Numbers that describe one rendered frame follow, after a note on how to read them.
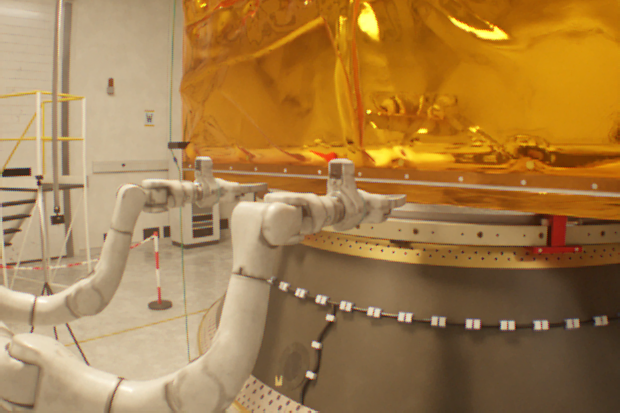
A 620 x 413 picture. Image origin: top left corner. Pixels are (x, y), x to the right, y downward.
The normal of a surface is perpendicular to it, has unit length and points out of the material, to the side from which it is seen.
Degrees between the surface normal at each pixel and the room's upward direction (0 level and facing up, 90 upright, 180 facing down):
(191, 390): 70
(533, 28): 89
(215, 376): 65
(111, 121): 90
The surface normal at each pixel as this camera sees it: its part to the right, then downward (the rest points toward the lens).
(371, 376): -0.46, -0.41
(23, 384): 0.51, -0.07
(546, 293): -0.10, -0.41
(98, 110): 0.73, 0.04
